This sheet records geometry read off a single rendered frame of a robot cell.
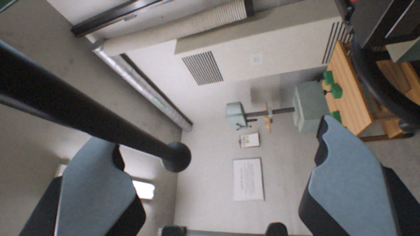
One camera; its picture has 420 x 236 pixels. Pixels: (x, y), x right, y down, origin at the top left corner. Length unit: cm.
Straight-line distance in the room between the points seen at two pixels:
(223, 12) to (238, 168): 225
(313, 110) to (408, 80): 89
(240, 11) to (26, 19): 162
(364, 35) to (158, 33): 160
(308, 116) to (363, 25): 196
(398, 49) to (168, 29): 155
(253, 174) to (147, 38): 232
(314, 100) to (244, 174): 150
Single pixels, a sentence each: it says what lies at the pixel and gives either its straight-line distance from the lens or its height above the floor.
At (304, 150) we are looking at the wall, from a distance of 306.
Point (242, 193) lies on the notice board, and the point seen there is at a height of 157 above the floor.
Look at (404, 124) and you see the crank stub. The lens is 41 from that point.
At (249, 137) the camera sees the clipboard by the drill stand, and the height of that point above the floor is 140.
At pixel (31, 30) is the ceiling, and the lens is 198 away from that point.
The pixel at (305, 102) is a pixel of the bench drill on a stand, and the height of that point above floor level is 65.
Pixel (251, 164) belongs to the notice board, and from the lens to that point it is 298.
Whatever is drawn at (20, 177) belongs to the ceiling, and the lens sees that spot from 174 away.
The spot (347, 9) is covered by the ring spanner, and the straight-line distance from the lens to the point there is 26.
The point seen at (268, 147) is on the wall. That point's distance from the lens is 304.
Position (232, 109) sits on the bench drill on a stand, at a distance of 211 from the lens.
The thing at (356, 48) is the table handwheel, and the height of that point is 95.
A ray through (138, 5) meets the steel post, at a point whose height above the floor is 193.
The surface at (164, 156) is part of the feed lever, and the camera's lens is 16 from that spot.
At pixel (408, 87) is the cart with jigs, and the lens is 162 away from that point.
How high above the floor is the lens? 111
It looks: 17 degrees up
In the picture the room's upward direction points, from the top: 97 degrees counter-clockwise
